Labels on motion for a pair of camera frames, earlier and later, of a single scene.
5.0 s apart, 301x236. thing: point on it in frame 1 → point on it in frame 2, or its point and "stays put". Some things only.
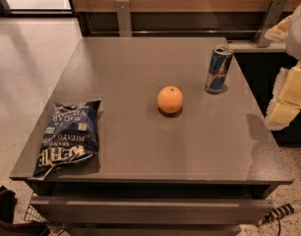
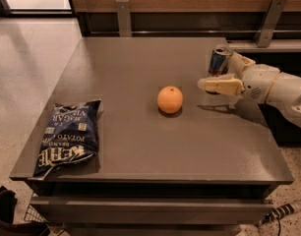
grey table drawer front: (152, 209) stays put
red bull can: (218, 69) stays put
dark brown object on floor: (4, 205) stays put
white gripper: (298, 36) → (259, 81)
